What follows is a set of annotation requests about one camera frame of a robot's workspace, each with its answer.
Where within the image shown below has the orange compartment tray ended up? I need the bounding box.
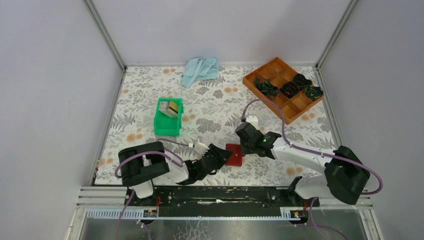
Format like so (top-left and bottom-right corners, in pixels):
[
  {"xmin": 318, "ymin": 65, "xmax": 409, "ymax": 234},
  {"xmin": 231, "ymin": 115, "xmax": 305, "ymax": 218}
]
[{"xmin": 242, "ymin": 57, "xmax": 325, "ymax": 125}]

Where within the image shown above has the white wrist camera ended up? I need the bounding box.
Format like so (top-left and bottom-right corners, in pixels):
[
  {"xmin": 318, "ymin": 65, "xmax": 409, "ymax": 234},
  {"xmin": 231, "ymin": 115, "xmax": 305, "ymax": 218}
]
[
  {"xmin": 241, "ymin": 115, "xmax": 259, "ymax": 129},
  {"xmin": 188, "ymin": 137, "xmax": 209, "ymax": 156}
]

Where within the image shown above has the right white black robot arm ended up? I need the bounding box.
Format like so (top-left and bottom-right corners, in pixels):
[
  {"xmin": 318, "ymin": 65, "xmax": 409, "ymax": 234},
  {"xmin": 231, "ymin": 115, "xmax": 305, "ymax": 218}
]
[{"xmin": 235, "ymin": 122, "xmax": 370, "ymax": 206}]

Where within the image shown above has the green plastic bin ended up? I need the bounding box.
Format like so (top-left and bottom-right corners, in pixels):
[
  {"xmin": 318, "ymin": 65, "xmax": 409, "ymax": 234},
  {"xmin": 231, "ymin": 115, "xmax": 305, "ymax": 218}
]
[{"xmin": 153, "ymin": 98, "xmax": 184, "ymax": 136}]

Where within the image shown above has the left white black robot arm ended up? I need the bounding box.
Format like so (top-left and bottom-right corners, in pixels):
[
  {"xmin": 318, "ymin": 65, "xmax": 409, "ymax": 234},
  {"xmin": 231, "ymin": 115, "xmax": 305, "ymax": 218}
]
[{"xmin": 114, "ymin": 139, "xmax": 234, "ymax": 206}]

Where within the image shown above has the red leather card holder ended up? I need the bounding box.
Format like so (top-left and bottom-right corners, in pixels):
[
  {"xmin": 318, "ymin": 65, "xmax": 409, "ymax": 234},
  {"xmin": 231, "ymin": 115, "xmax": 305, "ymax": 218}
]
[{"xmin": 225, "ymin": 143, "xmax": 245, "ymax": 167}]

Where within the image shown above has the dark rolled sock right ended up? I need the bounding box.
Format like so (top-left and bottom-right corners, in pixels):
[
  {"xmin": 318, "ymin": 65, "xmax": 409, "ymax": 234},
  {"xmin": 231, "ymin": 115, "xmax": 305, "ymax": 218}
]
[{"xmin": 303, "ymin": 85, "xmax": 324, "ymax": 101}]

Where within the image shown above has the light blue cloth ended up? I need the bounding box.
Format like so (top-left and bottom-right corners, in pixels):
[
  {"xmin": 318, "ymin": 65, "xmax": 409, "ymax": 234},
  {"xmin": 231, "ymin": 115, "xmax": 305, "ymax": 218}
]
[{"xmin": 181, "ymin": 57, "xmax": 220, "ymax": 88}]

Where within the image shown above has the dark rolled sock middle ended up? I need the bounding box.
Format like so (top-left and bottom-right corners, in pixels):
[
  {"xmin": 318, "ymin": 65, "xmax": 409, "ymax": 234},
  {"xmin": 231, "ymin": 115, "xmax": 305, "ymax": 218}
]
[{"xmin": 279, "ymin": 81, "xmax": 300, "ymax": 99}]

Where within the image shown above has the dark rolled sock left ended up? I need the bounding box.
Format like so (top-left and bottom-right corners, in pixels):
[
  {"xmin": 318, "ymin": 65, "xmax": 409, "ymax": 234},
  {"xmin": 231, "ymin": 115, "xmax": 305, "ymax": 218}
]
[{"xmin": 253, "ymin": 77, "xmax": 280, "ymax": 98}]

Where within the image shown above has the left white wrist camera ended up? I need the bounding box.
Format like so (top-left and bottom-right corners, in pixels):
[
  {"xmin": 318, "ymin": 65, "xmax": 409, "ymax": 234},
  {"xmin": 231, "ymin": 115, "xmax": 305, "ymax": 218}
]
[{"xmin": 188, "ymin": 137, "xmax": 209, "ymax": 156}]

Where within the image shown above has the dark rolled sock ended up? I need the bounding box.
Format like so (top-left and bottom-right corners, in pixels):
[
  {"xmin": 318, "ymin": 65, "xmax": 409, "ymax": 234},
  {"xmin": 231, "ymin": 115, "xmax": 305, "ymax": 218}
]
[
  {"xmin": 292, "ymin": 73, "xmax": 313, "ymax": 91},
  {"xmin": 303, "ymin": 85, "xmax": 324, "ymax": 101},
  {"xmin": 253, "ymin": 77, "xmax": 280, "ymax": 98},
  {"xmin": 279, "ymin": 81, "xmax": 300, "ymax": 99}
]

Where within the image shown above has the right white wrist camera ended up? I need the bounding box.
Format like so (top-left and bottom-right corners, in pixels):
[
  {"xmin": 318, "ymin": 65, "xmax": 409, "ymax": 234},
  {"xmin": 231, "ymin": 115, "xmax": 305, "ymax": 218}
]
[{"xmin": 241, "ymin": 115, "xmax": 259, "ymax": 129}]

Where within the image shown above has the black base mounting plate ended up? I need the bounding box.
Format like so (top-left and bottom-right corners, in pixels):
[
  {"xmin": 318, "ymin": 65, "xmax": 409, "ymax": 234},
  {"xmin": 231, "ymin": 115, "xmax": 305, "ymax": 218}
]
[{"xmin": 124, "ymin": 186, "xmax": 320, "ymax": 217}]

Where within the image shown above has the dark rolled sock top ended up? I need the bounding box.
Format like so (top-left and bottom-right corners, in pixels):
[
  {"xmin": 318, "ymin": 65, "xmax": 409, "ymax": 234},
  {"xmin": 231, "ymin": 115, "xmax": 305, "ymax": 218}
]
[{"xmin": 292, "ymin": 73, "xmax": 313, "ymax": 91}]

